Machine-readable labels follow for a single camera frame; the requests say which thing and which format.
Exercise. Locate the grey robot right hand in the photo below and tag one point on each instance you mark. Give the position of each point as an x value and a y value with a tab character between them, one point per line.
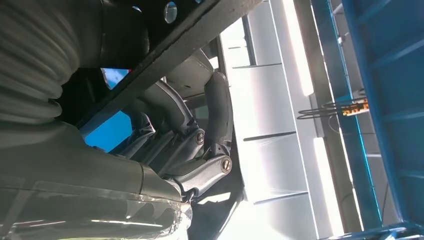
66	165

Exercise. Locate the blue storage bin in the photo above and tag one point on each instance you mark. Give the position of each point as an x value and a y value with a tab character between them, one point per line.
109	132

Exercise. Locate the blue metal shelf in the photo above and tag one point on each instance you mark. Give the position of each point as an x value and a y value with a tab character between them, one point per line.
391	99

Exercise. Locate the long white ceiling light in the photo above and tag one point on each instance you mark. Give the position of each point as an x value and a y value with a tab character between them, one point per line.
328	185
298	49

